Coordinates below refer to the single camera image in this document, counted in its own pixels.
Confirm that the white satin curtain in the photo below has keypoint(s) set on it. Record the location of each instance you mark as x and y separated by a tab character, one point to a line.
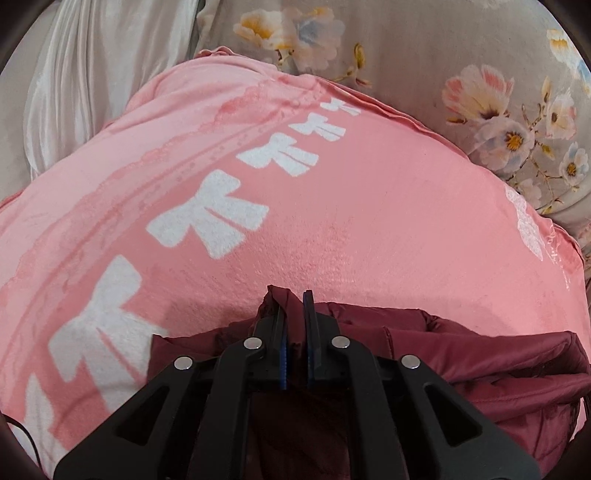
92	69

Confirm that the pink blanket with white bows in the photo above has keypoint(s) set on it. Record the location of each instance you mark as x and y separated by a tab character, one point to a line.
369	221

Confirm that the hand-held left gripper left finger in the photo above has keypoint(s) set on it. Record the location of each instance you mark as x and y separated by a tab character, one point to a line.
282	360

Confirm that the grey floral bedsheet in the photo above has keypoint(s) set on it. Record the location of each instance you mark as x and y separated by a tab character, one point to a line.
415	46

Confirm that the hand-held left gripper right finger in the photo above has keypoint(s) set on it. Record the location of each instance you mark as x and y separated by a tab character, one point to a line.
310	355

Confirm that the maroon puffer jacket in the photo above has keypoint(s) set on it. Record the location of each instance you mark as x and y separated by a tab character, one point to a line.
461	350

